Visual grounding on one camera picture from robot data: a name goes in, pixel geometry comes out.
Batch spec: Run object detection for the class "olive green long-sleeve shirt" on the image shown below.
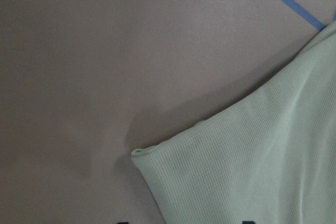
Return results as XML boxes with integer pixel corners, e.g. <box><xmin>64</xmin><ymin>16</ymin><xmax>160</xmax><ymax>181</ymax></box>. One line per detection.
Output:
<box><xmin>131</xmin><ymin>23</ymin><xmax>335</xmax><ymax>223</ymax></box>

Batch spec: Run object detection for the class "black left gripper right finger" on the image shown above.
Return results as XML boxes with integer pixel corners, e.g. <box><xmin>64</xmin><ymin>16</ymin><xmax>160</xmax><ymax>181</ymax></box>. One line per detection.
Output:
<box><xmin>241</xmin><ymin>219</ymin><xmax>256</xmax><ymax>224</ymax></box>

